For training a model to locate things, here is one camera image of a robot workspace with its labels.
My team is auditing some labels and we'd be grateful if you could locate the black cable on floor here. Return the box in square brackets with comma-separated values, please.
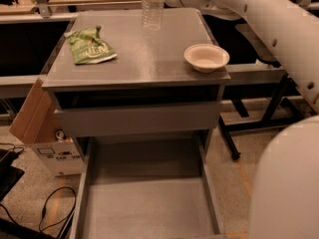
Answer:
[0, 186, 78, 239]

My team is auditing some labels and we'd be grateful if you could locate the green chip bag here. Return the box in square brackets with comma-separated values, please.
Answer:
[65, 26, 117, 65]

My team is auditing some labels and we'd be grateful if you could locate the black side table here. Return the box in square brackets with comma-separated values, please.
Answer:
[217, 21, 313, 161]

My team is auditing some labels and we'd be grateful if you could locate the white paper bowl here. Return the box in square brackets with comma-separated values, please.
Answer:
[183, 44, 230, 73]

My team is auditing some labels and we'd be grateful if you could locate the clear plastic water bottle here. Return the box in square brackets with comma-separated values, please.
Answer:
[142, 0, 163, 31]

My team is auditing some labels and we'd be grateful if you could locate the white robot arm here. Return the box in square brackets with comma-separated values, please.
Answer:
[166, 0, 319, 239]

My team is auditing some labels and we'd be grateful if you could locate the grey top drawer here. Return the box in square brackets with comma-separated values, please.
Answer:
[55, 102, 221, 137]

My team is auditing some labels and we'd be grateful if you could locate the small can in box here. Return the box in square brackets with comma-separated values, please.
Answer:
[55, 130, 65, 141]

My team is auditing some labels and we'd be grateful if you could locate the grey open middle drawer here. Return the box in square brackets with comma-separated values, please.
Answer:
[70, 135, 225, 239]

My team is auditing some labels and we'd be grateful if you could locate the black object at left edge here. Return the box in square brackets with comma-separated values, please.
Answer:
[0, 149, 24, 201]

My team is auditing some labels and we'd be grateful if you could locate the cardboard box with white print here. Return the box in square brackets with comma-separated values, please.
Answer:
[9, 79, 84, 176]

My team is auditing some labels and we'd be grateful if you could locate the grey drawer cabinet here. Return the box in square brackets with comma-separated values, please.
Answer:
[43, 9, 230, 144]

